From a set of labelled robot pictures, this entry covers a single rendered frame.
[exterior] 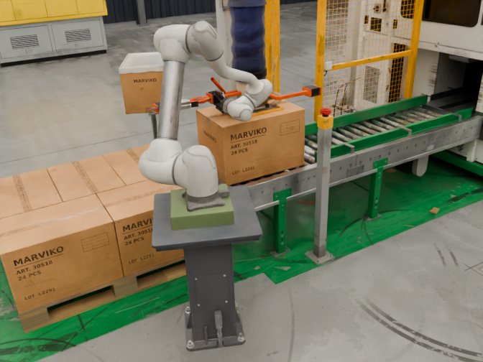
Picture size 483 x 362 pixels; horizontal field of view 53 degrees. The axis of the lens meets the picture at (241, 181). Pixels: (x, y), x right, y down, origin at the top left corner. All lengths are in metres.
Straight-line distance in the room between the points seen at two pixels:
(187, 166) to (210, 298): 0.72
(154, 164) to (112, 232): 0.69
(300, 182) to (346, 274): 0.65
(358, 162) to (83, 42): 7.60
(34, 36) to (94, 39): 1.10
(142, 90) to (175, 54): 1.94
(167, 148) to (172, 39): 0.51
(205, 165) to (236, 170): 0.85
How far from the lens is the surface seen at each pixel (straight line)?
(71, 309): 3.12
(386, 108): 4.31
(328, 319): 2.88
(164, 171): 2.28
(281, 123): 3.09
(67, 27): 10.11
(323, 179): 3.01
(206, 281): 2.46
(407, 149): 3.76
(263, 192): 3.01
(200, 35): 2.28
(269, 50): 3.64
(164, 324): 2.89
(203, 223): 2.25
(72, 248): 2.84
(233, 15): 2.98
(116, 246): 2.92
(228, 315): 2.63
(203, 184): 2.22
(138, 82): 4.25
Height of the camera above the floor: 1.95
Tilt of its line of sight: 27 degrees down
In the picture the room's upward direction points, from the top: 2 degrees counter-clockwise
